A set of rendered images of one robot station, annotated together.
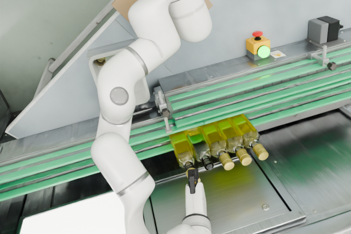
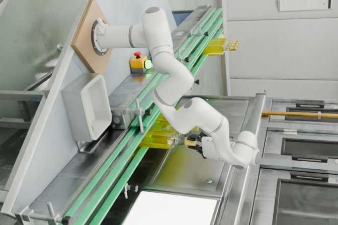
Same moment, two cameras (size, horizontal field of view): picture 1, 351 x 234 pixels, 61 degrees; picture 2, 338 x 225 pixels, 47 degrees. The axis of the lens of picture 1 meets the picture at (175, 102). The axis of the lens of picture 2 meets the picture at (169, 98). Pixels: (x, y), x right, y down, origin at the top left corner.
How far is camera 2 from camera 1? 1.29 m
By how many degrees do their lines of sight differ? 54
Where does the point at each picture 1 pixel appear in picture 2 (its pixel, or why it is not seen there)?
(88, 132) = (88, 167)
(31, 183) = not seen: outside the picture
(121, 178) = (217, 115)
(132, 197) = (226, 123)
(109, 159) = (208, 107)
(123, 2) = (80, 41)
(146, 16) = (167, 29)
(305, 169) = not seen: hidden behind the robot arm
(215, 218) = (210, 163)
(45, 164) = (92, 201)
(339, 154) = not seen: hidden behind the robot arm
